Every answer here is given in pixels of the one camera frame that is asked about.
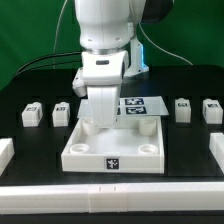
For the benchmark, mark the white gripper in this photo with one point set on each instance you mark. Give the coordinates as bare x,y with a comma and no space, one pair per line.
103,75

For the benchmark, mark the white square tabletop tray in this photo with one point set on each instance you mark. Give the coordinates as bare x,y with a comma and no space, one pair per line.
133,145

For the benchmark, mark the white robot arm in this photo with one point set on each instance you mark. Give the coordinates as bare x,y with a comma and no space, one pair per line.
112,51

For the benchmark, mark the white marker sheet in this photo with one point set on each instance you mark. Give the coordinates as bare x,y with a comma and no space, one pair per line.
142,106

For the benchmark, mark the white left corner block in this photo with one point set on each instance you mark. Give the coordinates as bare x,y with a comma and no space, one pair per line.
6,153

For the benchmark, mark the white corner block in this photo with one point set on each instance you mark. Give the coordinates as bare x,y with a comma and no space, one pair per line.
6,153
216,146

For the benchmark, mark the white right corner block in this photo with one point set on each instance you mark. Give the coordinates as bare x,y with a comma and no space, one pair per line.
216,146

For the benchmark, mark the white front fence rail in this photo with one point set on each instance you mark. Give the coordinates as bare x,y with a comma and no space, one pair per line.
126,197

